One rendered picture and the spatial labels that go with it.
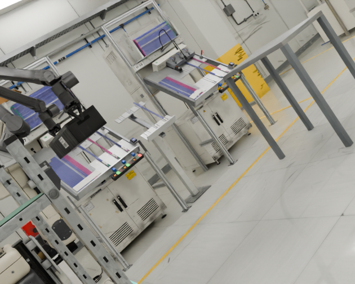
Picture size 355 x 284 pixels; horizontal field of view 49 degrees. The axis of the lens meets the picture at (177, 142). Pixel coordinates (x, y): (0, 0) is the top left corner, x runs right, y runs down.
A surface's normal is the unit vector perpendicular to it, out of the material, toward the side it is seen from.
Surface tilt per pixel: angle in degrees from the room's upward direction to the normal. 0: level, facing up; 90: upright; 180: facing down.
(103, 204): 90
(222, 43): 90
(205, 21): 90
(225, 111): 90
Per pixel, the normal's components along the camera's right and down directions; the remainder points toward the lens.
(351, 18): -0.66, 0.56
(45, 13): 0.47, -0.21
